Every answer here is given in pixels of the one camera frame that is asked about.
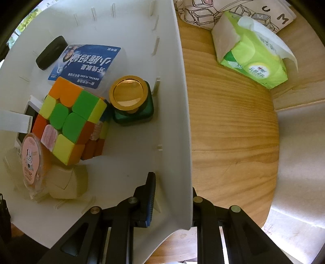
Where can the white plastic bin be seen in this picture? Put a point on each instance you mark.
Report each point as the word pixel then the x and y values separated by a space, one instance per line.
pixel 142 139

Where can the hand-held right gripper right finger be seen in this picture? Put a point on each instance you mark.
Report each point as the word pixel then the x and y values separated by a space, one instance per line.
pixel 200 205

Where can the white plastic cover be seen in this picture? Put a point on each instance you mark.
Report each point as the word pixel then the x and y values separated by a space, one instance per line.
pixel 14 121

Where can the green tissue pack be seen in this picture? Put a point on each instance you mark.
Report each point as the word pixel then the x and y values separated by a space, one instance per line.
pixel 256 58

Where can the black power adapter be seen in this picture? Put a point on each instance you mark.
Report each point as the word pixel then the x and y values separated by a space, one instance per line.
pixel 50 52

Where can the blue label floss box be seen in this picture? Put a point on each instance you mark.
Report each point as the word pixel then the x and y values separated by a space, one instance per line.
pixel 88 66

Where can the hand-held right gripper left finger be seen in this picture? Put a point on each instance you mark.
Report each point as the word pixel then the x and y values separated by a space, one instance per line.
pixel 150 200

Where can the colourful puzzle cube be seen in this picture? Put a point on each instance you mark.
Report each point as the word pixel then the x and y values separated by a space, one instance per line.
pixel 73 121

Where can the white compact camera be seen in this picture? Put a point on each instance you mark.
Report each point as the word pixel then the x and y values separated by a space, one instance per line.
pixel 32 111

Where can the round container with pink label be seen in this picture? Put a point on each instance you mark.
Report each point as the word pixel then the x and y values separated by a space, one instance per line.
pixel 33 162

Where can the green bottle with gold cap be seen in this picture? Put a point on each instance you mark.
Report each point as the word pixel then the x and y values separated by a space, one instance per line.
pixel 128 92

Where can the printed fabric bag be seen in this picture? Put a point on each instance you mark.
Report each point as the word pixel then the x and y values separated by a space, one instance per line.
pixel 200 12

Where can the grape printed cardboard sheet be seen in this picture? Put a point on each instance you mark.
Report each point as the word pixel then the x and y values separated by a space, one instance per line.
pixel 28 22

